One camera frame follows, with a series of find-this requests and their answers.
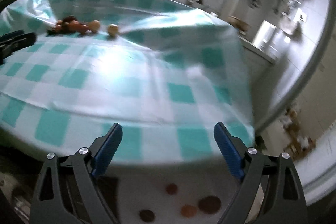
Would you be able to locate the dark purple apple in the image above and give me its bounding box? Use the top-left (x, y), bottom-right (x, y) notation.
top-left (198, 196), bottom-right (222, 214)

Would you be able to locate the large orange mandarin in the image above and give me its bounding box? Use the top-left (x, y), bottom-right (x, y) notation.
top-left (181, 204), bottom-right (198, 218)

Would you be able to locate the yellow striped pepino melon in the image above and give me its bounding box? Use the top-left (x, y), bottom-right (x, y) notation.
top-left (107, 24), bottom-right (119, 37)

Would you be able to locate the dark dried date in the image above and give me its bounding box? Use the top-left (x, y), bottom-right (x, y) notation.
top-left (62, 15), bottom-right (77, 24)

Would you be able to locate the small orange mandarin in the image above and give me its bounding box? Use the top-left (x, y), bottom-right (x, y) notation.
top-left (68, 20), bottom-right (81, 32)

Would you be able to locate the red cherry tomato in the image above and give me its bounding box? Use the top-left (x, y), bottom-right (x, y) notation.
top-left (77, 24), bottom-right (89, 35)

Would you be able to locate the teal checkered tablecloth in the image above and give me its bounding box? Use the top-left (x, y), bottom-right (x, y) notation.
top-left (1, 0), bottom-right (255, 166)

